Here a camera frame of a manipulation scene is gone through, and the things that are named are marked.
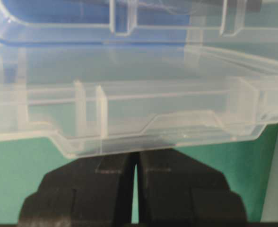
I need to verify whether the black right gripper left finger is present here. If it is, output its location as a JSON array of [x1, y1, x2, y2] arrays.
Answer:
[[18, 154, 135, 224]]

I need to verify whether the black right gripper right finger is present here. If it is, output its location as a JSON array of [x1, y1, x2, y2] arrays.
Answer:
[[138, 149, 247, 224]]

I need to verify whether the clear plastic box lid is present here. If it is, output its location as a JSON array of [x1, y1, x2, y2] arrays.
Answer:
[[0, 44, 278, 158]]

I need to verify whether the clear plastic storage box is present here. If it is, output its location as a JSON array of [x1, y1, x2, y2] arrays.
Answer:
[[0, 0, 278, 60]]

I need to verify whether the green table cloth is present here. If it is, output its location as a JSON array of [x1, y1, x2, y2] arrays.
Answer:
[[0, 124, 278, 224]]

